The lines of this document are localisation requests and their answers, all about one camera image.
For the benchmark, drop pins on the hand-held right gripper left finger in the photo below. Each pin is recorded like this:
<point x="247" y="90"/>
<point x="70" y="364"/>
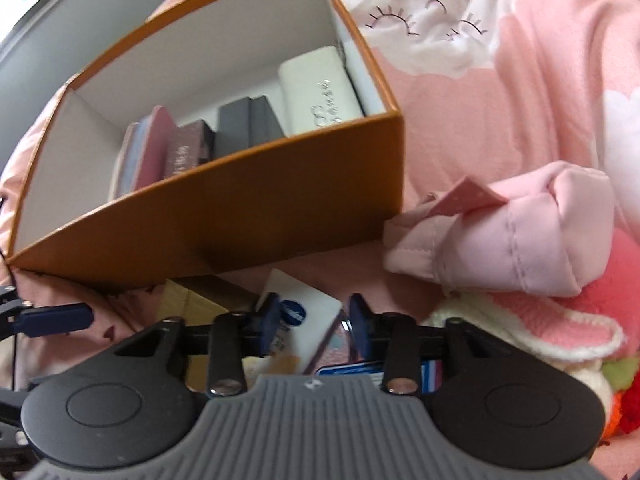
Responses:
<point x="270" y="317"/>

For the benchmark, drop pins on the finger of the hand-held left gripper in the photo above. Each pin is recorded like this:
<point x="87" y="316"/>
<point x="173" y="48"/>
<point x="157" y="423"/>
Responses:
<point x="10" y="410"/>
<point x="55" y="319"/>

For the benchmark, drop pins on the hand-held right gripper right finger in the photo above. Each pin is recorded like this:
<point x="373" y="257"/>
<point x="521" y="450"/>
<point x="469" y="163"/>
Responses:
<point x="360" y="320"/>

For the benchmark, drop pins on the white box with blue logo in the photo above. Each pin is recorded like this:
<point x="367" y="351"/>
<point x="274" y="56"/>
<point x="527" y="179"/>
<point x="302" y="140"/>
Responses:
<point x="315" y="315"/>

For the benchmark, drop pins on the blue label card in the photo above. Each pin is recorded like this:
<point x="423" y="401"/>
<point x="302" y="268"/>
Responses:
<point x="350" y="371"/>

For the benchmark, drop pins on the brown cardboard box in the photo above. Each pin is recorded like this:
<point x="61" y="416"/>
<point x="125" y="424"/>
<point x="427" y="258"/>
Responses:
<point x="180" y="305"/>

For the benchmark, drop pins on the orange cardboard box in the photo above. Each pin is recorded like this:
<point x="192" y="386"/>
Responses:
<point x="280" y="210"/>

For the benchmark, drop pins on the cream crochet bunny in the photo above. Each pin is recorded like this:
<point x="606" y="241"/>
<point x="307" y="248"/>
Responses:
<point x="500" y="317"/>

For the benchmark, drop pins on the pink fabric pouch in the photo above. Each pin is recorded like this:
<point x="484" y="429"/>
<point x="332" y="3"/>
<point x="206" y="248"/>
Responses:
<point x="525" y="240"/>

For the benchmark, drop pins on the maroon box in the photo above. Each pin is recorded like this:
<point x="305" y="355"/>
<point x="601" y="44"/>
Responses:
<point x="185" y="152"/>

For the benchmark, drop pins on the dark grey box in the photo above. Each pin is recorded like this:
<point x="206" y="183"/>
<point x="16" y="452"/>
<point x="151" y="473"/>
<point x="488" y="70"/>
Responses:
<point x="235" y="125"/>

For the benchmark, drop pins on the pink wallet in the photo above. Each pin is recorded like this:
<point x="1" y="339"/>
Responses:
<point x="155" y="150"/>

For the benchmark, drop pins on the white glasses case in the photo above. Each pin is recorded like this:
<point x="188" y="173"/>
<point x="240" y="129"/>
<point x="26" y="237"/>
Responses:
<point x="315" y="90"/>

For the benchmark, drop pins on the pink peach plush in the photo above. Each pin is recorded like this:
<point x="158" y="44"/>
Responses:
<point x="620" y="280"/>

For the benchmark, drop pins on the pink cloud-print blanket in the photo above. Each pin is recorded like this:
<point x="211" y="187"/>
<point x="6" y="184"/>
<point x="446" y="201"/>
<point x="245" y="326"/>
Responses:
<point x="500" y="85"/>

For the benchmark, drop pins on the orange crochet toy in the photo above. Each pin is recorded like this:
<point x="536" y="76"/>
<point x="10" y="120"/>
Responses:
<point x="625" y="415"/>

